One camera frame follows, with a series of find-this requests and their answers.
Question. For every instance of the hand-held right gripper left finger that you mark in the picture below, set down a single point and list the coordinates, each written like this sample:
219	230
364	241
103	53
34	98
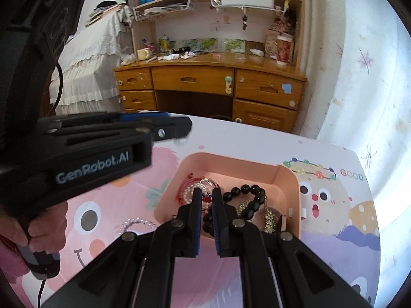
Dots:
196	221

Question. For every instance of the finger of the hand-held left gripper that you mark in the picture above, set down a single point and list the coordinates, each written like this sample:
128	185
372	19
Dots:
173	128
141	116

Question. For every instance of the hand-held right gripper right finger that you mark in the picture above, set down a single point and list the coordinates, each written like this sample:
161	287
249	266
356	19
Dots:
218	221

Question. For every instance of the pink plastic box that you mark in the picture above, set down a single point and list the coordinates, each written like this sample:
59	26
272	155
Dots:
224	170

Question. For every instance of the person's left hand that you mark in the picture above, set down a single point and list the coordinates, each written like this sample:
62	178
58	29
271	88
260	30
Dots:
48	231

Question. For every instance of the wooden desk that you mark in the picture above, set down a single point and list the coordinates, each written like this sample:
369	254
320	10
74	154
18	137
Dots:
199	77

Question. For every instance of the clear plastic bag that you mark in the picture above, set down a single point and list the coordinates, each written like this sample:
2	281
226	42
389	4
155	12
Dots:
128	59

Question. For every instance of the yellow mug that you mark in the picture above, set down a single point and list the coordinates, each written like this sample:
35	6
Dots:
144	53

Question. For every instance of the white crumpled paper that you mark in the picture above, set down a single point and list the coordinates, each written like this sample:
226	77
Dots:
168	57

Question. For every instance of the white lace cover cloth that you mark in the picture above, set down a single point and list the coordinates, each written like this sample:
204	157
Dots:
86	67

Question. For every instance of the wooden desk hutch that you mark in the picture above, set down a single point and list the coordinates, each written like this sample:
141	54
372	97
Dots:
141	29

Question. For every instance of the pile of books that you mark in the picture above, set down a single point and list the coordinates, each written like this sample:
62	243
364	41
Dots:
102	12

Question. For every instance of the white tube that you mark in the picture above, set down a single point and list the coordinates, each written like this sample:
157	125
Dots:
257	52

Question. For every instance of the hanging keys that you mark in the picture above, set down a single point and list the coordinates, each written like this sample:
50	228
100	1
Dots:
244	21

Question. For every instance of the red paper cup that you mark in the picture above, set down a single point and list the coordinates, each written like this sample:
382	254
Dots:
284	51

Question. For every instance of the white leaf print curtain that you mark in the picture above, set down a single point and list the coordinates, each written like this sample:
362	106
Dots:
369	86

